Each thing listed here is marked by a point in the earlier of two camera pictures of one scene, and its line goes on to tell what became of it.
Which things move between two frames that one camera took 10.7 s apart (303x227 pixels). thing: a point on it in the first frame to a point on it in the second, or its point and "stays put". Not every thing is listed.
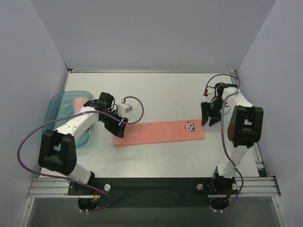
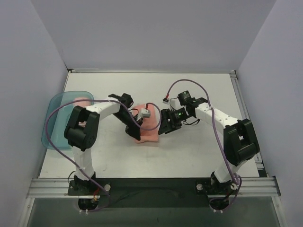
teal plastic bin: (65, 104) stays put
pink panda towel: (161, 132) to (149, 114)
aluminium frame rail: (58, 188) stays put
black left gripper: (113, 120) to (132, 129)
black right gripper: (211, 109) to (169, 120)
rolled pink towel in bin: (78, 103) stays put
